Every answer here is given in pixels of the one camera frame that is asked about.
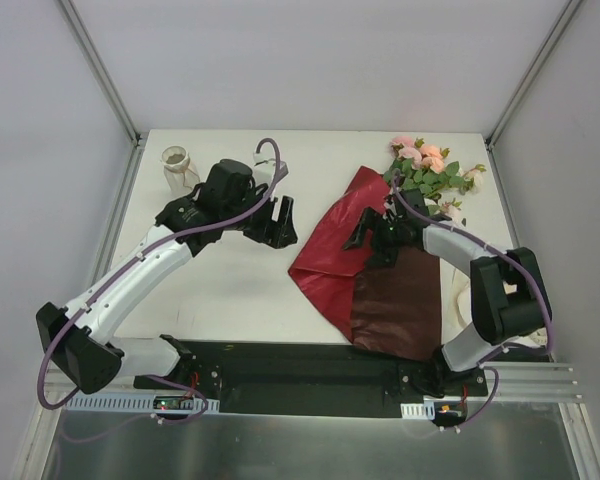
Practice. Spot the cream printed ribbon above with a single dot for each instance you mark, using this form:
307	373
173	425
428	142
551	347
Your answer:
458	314

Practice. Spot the pink flower bouquet green leaves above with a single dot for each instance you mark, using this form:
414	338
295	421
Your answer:
427	168

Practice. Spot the left white cable duct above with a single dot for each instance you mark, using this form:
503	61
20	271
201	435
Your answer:
141	403

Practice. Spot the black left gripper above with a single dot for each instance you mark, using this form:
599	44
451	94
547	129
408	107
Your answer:
268	226

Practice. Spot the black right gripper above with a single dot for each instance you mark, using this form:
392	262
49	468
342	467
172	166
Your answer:
380	235

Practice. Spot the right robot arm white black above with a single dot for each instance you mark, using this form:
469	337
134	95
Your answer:
508	299

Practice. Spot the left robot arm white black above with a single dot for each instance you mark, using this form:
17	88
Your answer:
81	336

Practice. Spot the beige ceramic vase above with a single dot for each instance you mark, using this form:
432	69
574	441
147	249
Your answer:
180	172

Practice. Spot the right side aluminium rail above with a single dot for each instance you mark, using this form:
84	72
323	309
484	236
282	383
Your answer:
520	240

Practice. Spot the white cable duct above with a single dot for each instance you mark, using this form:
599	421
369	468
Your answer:
141	403
423	410

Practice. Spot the right aluminium frame post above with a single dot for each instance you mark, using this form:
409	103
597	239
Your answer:
547	48

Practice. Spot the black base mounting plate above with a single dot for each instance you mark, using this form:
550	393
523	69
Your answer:
318	380

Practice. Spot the dark red wrapping paper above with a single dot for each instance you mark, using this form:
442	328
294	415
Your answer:
396	310

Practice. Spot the right white cable duct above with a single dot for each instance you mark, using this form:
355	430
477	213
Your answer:
423	410

